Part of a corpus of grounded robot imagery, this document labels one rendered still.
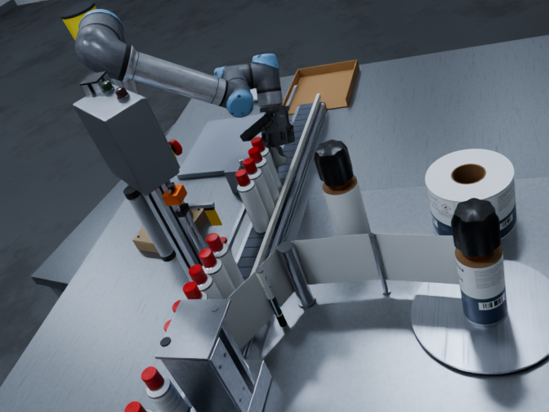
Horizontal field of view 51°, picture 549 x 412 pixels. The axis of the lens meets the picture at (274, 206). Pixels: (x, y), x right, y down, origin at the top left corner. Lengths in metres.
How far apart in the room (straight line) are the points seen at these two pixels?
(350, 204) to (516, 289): 0.42
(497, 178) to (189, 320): 0.76
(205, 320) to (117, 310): 0.67
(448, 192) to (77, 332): 1.09
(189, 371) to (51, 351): 0.73
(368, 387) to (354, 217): 0.42
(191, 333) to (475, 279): 0.55
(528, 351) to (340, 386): 0.38
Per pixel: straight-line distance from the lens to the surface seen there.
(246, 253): 1.62
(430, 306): 1.33
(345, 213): 1.43
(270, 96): 1.73
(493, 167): 1.45
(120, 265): 1.90
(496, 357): 1.24
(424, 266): 1.30
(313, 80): 2.46
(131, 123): 1.18
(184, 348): 1.09
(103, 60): 1.55
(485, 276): 1.17
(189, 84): 1.58
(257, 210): 1.60
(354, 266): 1.34
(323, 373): 1.29
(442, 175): 1.45
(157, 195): 1.42
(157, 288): 1.73
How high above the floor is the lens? 1.91
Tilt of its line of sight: 36 degrees down
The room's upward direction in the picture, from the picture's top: 21 degrees counter-clockwise
